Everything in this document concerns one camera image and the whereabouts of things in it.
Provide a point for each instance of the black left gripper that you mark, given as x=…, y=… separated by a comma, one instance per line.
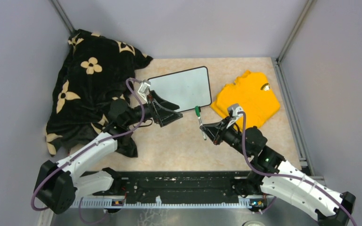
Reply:
x=162, y=117

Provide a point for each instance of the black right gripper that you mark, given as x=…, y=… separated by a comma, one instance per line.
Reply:
x=212, y=130

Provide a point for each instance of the green whiteboard marker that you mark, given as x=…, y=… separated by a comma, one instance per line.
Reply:
x=198, y=111

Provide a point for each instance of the black framed whiteboard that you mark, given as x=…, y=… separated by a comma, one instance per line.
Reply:
x=187, y=88

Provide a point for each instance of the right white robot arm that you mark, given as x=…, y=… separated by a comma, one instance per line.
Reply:
x=272, y=174

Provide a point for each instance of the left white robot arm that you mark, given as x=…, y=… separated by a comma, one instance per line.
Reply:
x=60, y=183

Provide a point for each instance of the yellow folded sweatshirt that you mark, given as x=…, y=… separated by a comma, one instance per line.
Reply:
x=253, y=93

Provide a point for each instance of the black floral plush blanket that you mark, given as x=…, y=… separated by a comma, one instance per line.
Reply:
x=93, y=75

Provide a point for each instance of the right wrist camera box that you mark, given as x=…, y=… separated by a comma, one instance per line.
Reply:
x=235, y=111

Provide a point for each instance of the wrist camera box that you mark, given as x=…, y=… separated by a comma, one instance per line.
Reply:
x=144, y=90
x=235, y=111

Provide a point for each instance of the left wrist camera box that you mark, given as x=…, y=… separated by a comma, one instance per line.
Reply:
x=144, y=90

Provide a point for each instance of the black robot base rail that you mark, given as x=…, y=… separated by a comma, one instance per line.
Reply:
x=178, y=190

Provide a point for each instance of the aluminium frame post left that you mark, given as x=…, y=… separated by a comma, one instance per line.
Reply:
x=62, y=15

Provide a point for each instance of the aluminium frame post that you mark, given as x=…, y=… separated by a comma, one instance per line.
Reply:
x=297, y=27
x=62, y=15

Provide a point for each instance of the aluminium frame post right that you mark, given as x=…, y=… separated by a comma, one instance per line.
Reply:
x=297, y=27

